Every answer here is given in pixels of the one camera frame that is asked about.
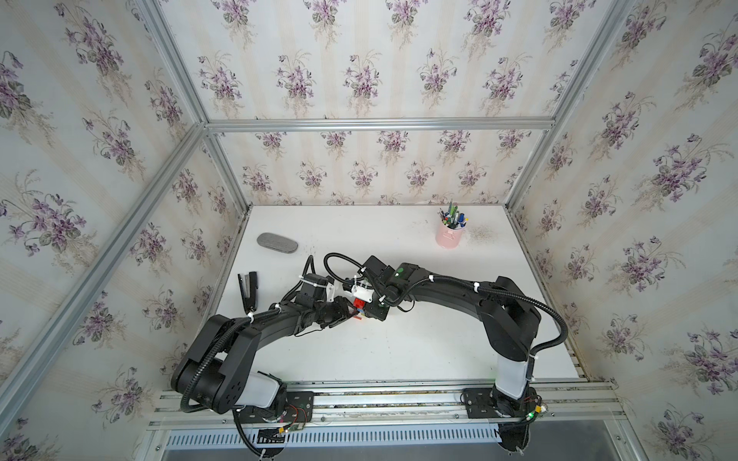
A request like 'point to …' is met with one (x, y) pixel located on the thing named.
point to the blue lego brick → (360, 310)
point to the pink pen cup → (449, 237)
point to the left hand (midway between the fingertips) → (355, 317)
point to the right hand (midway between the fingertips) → (374, 306)
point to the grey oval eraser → (277, 242)
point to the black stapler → (248, 284)
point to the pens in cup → (453, 219)
